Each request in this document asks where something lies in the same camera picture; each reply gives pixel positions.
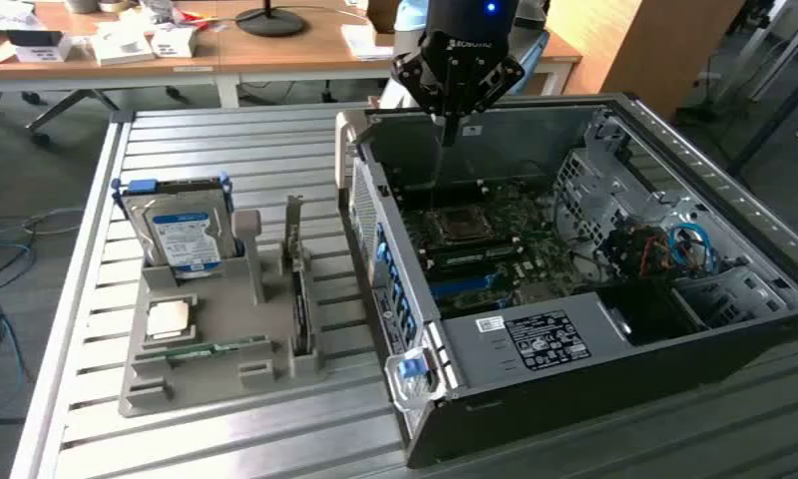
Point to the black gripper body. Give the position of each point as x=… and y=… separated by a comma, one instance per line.
x=463, y=60

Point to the green GPU with black fan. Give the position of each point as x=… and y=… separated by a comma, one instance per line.
x=297, y=279

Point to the white paper sheets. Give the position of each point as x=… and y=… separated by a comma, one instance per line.
x=365, y=42

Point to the wooden desk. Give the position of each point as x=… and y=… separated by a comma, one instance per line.
x=272, y=52

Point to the black round monitor stand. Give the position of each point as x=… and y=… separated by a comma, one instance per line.
x=271, y=22

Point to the wooden cabinet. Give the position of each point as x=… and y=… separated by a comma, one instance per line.
x=665, y=50

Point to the metal CPU socket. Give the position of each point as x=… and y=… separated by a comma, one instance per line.
x=463, y=224

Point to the small white labelled box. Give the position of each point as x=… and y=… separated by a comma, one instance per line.
x=173, y=45

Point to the green motherboard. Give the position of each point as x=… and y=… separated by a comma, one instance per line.
x=545, y=269

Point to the blue expansion slot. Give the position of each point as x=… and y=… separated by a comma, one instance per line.
x=463, y=286

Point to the flat white box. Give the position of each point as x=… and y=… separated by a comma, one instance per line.
x=123, y=50

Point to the hard disk in blue carrier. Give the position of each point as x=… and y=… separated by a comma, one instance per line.
x=180, y=234

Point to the grey power supply unit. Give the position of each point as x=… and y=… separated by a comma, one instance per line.
x=499, y=344

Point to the black plastic shroud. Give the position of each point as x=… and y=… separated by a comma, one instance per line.
x=652, y=314

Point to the grey plastic parts rack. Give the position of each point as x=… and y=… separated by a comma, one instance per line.
x=239, y=319

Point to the grey metal disk bay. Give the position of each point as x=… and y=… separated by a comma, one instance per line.
x=739, y=294

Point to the open white box black inside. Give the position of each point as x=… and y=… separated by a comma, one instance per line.
x=40, y=50

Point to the silver CPU chip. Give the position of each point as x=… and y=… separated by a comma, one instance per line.
x=168, y=320

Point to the black open PC case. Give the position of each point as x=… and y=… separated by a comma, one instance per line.
x=572, y=399

